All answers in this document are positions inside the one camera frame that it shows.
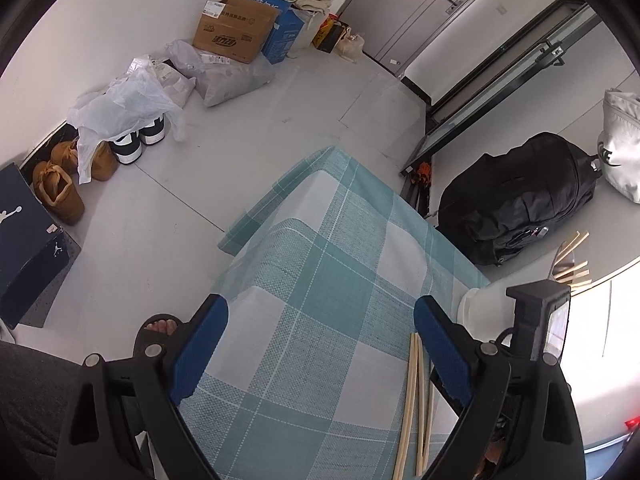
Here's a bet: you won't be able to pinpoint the red black shopping bag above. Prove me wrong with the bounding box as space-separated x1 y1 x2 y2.
311 13 350 53

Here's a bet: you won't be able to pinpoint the black backpack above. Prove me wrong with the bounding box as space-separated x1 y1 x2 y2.
437 132 602 266

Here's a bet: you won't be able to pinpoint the white shoulder bag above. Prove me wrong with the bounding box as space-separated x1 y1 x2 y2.
598 89 640 204

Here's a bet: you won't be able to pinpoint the brown boots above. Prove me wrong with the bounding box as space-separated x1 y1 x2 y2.
32 140 118 226

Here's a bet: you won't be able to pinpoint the chopstick in holder left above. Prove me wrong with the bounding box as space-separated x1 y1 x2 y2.
553 232 589 266

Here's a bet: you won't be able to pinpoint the chopstick in holder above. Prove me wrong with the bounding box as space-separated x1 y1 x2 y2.
552 260 591 288
553 232 589 266

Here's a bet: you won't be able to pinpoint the navy Jordan shoe box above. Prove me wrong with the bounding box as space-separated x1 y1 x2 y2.
0 164 75 330

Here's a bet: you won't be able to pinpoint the wooden chopstick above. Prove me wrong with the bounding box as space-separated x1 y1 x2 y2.
416 334 434 478
392 333 418 480

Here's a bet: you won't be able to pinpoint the black door frame rail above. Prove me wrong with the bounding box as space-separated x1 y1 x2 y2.
400 0 601 176

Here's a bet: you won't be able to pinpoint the sandalled foot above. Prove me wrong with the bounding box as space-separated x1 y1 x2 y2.
132 314 182 356

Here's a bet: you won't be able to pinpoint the beige tote bag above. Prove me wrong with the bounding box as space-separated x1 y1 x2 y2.
333 29 364 63

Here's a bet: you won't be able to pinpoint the grey plastic parcel bag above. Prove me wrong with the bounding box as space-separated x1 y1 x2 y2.
165 40 276 107

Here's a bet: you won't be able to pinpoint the grey entrance door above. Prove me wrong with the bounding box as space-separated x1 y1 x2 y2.
338 0 474 76

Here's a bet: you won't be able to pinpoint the blue cardboard box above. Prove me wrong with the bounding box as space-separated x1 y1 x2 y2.
254 0 304 64

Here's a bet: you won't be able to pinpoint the grey white utensil holder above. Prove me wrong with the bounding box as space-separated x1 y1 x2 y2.
457 280 515 341

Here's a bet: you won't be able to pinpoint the white plastic bag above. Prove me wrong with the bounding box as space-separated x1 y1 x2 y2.
66 55 195 184

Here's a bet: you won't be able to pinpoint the black white sneakers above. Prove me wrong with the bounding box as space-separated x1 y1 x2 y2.
110 116 165 165

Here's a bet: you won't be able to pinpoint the brown cardboard box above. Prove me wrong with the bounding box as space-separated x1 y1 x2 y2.
192 0 279 64

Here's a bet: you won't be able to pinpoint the chopstick in holder right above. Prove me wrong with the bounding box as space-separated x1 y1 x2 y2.
552 260 591 288

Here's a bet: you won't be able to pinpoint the teal checked tablecloth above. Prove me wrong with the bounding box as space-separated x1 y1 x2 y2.
180 146 487 479

